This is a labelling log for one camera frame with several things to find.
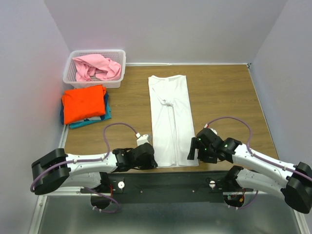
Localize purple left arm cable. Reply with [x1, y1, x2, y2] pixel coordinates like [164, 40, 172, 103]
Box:
[30, 122, 141, 214]

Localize white t shirt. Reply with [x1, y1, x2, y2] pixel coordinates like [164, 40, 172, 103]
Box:
[148, 75, 199, 168]

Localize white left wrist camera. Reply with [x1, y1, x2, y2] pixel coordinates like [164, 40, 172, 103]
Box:
[135, 133, 152, 146]

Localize pink t shirt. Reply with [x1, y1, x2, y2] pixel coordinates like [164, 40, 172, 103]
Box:
[72, 54, 121, 82]

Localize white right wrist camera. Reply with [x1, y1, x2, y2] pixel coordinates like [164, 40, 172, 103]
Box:
[205, 124, 218, 135]

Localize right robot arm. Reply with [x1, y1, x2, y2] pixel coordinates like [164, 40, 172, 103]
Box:
[187, 127, 312, 214]

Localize folded teal t shirt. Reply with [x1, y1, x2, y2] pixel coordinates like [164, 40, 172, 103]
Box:
[69, 103, 112, 129]

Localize white plastic laundry basket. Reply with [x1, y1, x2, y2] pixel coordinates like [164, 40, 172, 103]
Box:
[63, 49, 126, 88]

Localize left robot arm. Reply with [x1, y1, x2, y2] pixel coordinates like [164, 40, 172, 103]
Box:
[30, 143, 158, 195]

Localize folded blue t shirt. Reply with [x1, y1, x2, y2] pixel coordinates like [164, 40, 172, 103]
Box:
[59, 87, 110, 124]

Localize folded orange t shirt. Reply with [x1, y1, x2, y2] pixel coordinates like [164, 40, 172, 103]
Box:
[61, 84, 107, 125]

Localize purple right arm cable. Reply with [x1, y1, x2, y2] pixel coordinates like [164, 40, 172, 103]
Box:
[206, 116, 312, 210]

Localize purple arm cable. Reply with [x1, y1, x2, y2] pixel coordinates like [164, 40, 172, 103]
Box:
[30, 122, 141, 214]
[206, 116, 312, 210]

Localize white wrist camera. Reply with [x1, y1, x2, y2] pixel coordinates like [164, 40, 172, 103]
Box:
[205, 124, 218, 135]
[135, 133, 152, 146]

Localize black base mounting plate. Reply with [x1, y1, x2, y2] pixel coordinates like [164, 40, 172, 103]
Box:
[95, 171, 242, 204]

